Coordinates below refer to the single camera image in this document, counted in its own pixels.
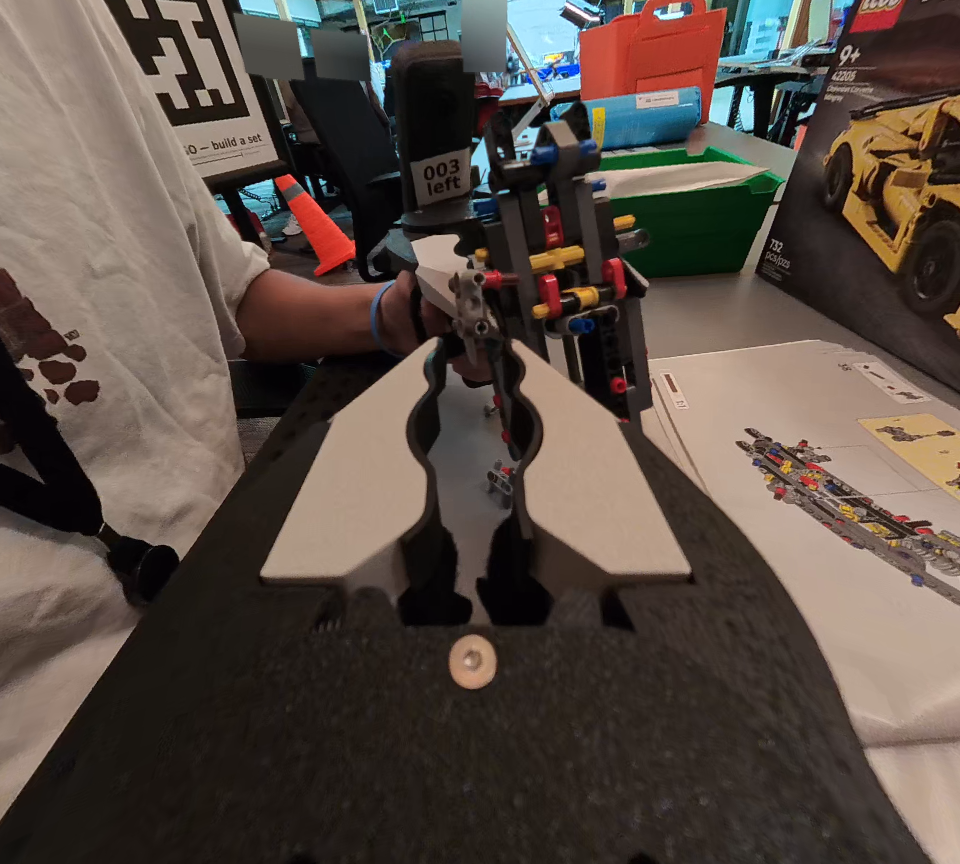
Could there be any person's left hand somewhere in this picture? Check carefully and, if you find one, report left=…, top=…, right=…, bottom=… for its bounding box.
left=388, top=268, right=496, bottom=387

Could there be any small grey connector red pin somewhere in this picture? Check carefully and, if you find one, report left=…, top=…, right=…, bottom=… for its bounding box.
left=448, top=269, right=520, bottom=364

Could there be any black lanyard strap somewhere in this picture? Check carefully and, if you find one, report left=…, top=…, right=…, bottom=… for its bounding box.
left=0, top=347, right=106, bottom=535

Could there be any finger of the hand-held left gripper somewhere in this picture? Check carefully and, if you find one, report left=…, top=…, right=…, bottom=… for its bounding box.
left=410, top=233, right=483, bottom=321

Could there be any person's left forearm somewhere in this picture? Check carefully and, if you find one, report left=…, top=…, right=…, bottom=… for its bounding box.
left=237, top=270, right=391, bottom=363

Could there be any orange bag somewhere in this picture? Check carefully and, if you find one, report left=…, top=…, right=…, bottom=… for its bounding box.
left=579, top=0, right=727, bottom=124

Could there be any orange traffic cone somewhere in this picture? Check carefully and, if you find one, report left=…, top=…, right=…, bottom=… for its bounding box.
left=273, top=173, right=357, bottom=277

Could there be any lego car chassis model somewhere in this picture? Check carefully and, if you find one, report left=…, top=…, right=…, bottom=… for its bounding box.
left=471, top=101, right=654, bottom=464

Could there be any black office chair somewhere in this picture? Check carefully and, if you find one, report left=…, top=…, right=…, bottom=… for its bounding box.
left=288, top=58, right=404, bottom=282

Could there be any framed marker sign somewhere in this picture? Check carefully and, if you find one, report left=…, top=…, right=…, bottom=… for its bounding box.
left=33, top=0, right=292, bottom=189

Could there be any blue wrapped package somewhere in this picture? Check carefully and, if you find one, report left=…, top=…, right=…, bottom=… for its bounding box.
left=551, top=86, right=702, bottom=149

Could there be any green plastic bin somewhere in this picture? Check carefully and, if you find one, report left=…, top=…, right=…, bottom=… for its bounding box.
left=592, top=146, right=785, bottom=278

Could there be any lego instruction booklet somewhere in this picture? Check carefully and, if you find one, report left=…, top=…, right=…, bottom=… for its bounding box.
left=645, top=339, right=960, bottom=864

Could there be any white paper bag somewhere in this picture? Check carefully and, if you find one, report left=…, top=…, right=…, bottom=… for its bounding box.
left=596, top=161, right=770, bottom=199

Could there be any lego set box yellow car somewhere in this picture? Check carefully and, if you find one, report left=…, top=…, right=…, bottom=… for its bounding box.
left=756, top=0, right=960, bottom=393

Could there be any black badge reel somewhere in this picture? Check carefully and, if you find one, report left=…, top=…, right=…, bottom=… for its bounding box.
left=105, top=536, right=181, bottom=606

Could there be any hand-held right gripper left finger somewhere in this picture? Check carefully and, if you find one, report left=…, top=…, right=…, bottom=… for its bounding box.
left=259, top=339, right=471, bottom=627

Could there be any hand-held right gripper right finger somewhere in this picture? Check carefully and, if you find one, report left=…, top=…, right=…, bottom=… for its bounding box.
left=474, top=339, right=693, bottom=623

